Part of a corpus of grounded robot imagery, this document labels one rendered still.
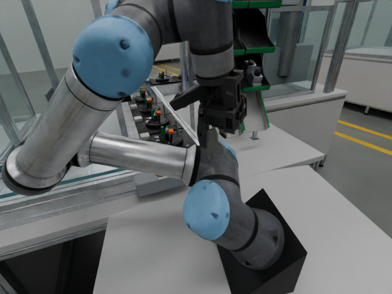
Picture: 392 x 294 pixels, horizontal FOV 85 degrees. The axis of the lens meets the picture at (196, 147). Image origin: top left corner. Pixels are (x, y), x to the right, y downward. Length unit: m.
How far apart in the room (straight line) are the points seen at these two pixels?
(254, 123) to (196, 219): 0.74
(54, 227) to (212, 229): 0.63
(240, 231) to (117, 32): 0.42
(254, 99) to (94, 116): 0.96
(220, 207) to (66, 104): 0.32
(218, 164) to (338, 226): 0.51
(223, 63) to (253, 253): 0.42
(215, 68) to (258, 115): 0.79
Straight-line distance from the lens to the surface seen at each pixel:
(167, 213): 0.84
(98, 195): 0.93
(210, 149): 0.48
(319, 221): 0.89
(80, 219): 0.93
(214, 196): 0.46
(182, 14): 0.36
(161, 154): 0.55
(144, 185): 0.83
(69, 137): 0.37
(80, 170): 1.09
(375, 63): 4.60
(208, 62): 0.38
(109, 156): 0.57
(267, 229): 0.57
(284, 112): 2.02
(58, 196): 0.93
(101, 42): 0.24
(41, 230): 0.97
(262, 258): 0.58
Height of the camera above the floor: 1.47
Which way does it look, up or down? 30 degrees down
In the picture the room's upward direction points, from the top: 2 degrees counter-clockwise
